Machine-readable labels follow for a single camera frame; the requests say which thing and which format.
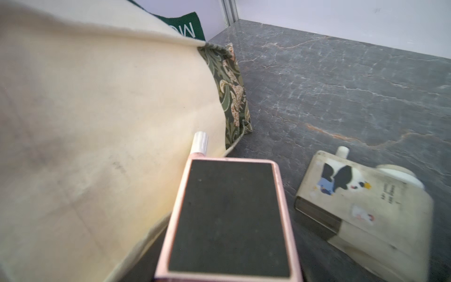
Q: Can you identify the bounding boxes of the cream tote bag green handles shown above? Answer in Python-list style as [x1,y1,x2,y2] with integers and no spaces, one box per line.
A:
[1,1,251,282]

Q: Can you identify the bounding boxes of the aluminium frame corner post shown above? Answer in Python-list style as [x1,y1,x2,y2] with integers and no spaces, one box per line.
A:
[219,0,239,27]

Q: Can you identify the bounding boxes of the beige pencil sharpener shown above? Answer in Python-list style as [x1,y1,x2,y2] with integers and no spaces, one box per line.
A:
[294,146,434,282]

